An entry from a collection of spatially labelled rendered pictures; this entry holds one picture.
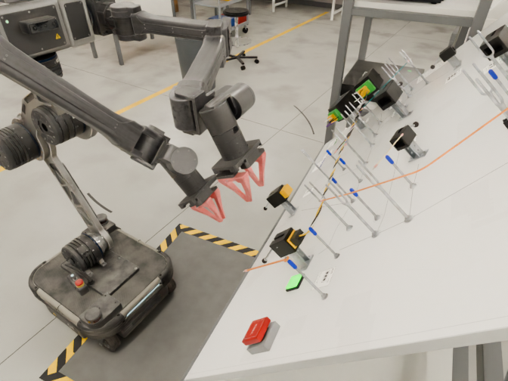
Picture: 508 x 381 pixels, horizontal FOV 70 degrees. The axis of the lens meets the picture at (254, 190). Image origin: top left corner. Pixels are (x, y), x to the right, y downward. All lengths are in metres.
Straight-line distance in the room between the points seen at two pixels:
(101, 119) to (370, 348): 0.61
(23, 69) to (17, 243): 2.19
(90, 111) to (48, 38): 0.63
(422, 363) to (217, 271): 1.41
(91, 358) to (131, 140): 1.48
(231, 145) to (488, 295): 0.46
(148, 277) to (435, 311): 1.64
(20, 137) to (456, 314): 1.77
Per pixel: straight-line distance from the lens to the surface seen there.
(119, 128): 0.79
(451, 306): 0.51
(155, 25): 1.25
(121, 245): 2.19
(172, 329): 2.07
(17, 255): 2.78
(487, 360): 0.97
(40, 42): 1.36
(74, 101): 0.76
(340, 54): 1.62
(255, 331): 0.73
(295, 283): 0.80
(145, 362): 2.02
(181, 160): 0.76
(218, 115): 0.67
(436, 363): 1.16
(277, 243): 0.81
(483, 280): 0.51
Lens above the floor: 1.74
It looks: 38 degrees down
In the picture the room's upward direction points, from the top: straight up
